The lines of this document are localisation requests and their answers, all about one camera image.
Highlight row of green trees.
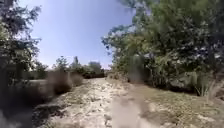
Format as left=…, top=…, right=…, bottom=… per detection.
left=101, top=0, right=224, bottom=98

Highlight dark leafy tree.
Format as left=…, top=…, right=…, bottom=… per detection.
left=0, top=0, right=43, bottom=88

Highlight pale dirt path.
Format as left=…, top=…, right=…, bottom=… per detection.
left=33, top=77, right=158, bottom=128

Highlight dry grass verge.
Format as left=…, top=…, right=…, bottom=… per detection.
left=126, top=81, right=224, bottom=128

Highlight distant row of trees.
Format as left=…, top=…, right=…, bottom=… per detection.
left=33, top=55, right=108, bottom=80

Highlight dry brown bushes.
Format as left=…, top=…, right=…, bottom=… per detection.
left=19, top=69, right=84, bottom=101

